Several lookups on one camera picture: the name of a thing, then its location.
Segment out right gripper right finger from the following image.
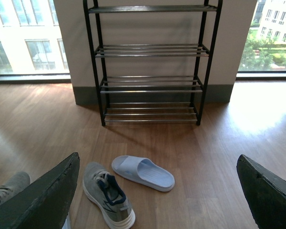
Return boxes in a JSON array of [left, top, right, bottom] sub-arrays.
[[236, 154, 286, 229]]

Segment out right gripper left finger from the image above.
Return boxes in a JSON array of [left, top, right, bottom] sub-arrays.
[[0, 152, 80, 229]]

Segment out grey sneaker navy lining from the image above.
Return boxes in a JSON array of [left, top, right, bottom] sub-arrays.
[[83, 162, 135, 229]]

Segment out light blue slide sandal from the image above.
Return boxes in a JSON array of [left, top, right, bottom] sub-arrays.
[[112, 155, 175, 192]]

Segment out black metal shoe rack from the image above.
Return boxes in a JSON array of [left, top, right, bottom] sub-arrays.
[[83, 1, 223, 125]]

